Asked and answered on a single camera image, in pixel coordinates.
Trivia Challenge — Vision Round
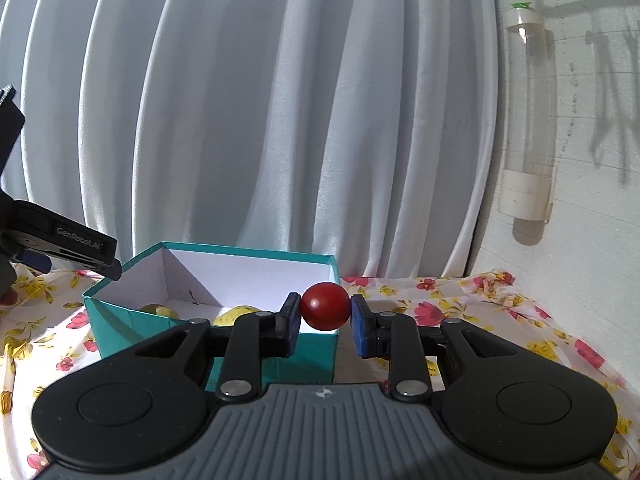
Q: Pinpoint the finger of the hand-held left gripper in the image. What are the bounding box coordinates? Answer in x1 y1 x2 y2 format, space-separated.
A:
12 246 52 272
50 251 123 281

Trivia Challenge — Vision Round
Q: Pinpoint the teal cardboard box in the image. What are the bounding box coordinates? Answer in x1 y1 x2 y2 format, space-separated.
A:
82 241 342 396

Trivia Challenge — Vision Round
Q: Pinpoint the white curtain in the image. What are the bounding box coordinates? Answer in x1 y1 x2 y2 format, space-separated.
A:
0 0 501 281

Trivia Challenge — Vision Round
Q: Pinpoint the floral tablecloth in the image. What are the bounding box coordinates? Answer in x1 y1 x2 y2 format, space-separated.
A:
0 260 636 480

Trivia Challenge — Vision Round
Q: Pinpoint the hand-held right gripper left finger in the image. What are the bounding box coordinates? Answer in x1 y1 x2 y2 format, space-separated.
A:
125 292 303 402

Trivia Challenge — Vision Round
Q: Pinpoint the clear plastic wall tube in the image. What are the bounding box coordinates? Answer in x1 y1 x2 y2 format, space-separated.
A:
500 2 559 223

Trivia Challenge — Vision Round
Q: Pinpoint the red cherry tomato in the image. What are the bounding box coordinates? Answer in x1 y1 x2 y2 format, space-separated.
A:
300 283 351 332

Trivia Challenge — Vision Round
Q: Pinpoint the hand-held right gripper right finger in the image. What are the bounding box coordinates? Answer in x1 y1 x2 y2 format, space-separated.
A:
350 294 526 402

